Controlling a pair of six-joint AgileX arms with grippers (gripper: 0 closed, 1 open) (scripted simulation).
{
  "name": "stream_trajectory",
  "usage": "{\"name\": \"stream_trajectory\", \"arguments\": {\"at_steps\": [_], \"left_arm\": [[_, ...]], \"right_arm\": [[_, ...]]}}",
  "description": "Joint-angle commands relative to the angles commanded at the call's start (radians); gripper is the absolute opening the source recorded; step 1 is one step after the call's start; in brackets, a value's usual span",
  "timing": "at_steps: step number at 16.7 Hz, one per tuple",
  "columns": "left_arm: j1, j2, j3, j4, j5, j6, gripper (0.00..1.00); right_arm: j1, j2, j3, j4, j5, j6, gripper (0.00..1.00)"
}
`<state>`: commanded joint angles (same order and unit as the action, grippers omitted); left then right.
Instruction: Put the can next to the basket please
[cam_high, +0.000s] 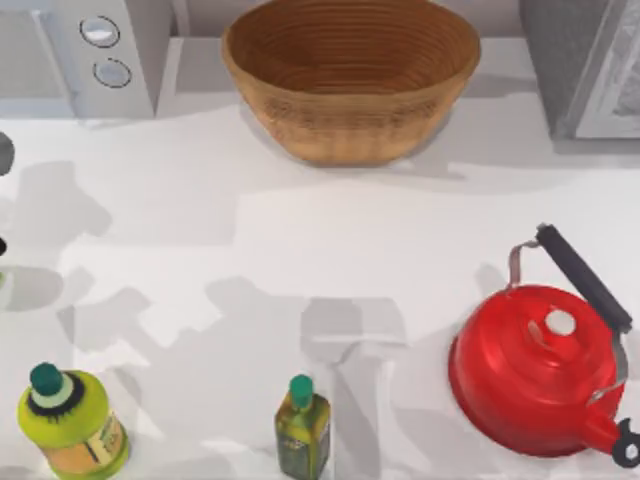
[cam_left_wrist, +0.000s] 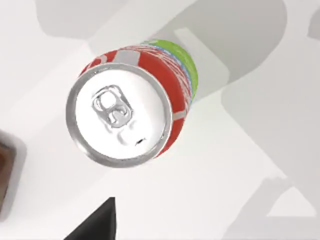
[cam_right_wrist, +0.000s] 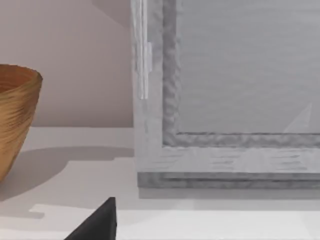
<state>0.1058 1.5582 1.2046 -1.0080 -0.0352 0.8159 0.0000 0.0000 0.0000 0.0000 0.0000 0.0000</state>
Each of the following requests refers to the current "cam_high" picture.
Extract yellow-green round bottle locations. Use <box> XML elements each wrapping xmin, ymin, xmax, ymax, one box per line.
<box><xmin>16</xmin><ymin>362</ymin><xmax>130</xmax><ymax>480</ymax></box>

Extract brown woven basket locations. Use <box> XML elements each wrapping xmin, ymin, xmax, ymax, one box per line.
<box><xmin>221</xmin><ymin>0</ymin><xmax>482</xmax><ymax>167</ymax></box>

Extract red kettle with black handle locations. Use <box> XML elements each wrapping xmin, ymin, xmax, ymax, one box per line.
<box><xmin>447</xmin><ymin>223</ymin><xmax>640</xmax><ymax>470</ymax></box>

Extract round microwave knob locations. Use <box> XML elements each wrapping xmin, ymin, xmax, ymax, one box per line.
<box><xmin>92</xmin><ymin>57</ymin><xmax>133</xmax><ymax>89</ymax></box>
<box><xmin>79</xmin><ymin>15</ymin><xmax>122</xmax><ymax>46</ymax></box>

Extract pale microwave oven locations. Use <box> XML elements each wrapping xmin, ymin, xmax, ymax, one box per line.
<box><xmin>0</xmin><ymin>0</ymin><xmax>157</xmax><ymax>120</ymax></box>

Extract olive green square bottle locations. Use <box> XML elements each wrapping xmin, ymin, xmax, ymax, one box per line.
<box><xmin>274</xmin><ymin>374</ymin><xmax>332</xmax><ymax>480</ymax></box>

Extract grey rounded box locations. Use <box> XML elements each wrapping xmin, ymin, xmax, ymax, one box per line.
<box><xmin>0</xmin><ymin>131</ymin><xmax>16</xmax><ymax>177</ymax></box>

